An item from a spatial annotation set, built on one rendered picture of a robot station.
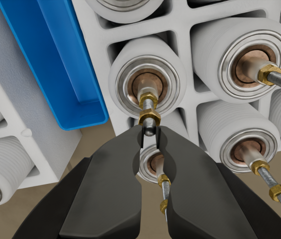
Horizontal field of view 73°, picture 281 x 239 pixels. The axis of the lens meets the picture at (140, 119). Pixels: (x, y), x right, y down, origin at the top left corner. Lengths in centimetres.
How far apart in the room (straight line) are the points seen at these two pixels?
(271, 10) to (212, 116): 16
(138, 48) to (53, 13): 31
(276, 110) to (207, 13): 19
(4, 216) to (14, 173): 59
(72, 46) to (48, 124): 19
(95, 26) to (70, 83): 25
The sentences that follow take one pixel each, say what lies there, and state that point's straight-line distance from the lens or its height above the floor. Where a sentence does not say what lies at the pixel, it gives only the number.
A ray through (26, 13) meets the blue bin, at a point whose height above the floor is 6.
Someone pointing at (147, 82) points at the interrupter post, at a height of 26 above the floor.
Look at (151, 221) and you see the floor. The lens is 84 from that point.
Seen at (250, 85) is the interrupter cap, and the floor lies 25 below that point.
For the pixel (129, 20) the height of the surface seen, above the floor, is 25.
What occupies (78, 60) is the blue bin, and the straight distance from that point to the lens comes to 50.
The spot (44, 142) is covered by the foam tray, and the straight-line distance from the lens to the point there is 43.
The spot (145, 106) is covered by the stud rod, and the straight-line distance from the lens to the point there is 17.
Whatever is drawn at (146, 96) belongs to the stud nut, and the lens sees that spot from 18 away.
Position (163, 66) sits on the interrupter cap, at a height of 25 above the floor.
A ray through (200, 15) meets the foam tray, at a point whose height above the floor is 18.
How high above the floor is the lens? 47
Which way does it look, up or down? 62 degrees down
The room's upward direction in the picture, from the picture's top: 178 degrees counter-clockwise
